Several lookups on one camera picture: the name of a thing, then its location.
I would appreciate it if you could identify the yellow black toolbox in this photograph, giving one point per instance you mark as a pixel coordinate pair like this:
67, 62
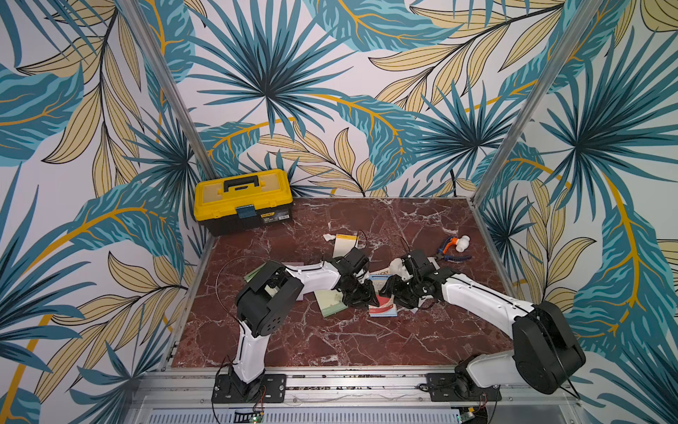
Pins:
229, 205

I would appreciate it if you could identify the yellow top memo pad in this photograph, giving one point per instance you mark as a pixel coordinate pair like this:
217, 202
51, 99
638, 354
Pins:
343, 244

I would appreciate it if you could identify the blue orange pliers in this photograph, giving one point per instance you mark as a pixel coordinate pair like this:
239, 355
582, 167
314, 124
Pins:
447, 252

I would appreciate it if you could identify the red apple memo pad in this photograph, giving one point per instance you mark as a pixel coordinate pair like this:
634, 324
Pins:
386, 307

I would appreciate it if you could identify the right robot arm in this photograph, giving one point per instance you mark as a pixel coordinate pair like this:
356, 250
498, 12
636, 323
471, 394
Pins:
545, 352

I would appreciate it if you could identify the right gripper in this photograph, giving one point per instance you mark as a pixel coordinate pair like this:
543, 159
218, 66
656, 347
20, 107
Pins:
402, 286

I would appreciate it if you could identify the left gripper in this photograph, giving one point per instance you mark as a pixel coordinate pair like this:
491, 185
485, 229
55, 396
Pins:
368, 298

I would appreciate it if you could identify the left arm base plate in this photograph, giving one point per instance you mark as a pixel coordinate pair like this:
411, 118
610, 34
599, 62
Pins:
229, 389

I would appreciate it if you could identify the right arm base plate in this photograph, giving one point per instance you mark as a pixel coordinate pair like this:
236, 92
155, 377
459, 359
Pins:
456, 387

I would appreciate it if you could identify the green house lucky day pad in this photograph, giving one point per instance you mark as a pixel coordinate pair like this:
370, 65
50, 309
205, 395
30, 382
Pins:
248, 277

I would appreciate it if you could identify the green red lucky memo pad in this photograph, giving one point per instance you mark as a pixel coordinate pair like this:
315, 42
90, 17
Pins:
330, 302

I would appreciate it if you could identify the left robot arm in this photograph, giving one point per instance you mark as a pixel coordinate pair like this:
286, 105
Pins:
267, 299

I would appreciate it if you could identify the aluminium front rail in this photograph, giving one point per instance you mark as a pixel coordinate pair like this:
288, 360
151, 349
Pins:
341, 395

